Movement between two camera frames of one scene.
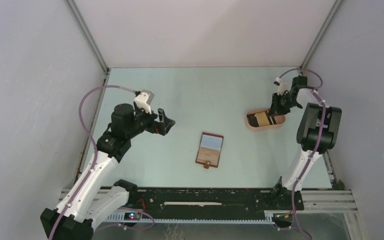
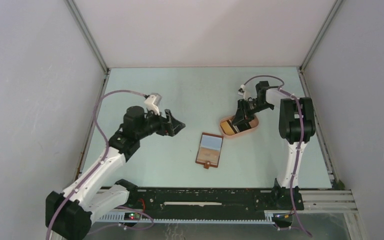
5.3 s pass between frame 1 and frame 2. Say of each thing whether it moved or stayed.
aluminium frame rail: stayed
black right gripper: moved
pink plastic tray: moved
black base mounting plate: stayed
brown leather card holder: stayed
